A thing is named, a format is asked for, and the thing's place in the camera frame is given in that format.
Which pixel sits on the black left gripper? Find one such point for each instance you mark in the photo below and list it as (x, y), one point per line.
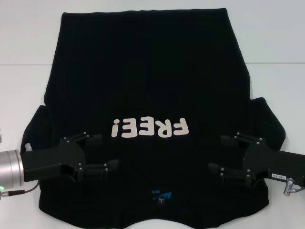
(54, 158)

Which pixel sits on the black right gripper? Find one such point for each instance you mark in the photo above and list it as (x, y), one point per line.
(274, 164)

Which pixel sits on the black shirt with FREE print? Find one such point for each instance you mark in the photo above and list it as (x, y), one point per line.
(147, 78)

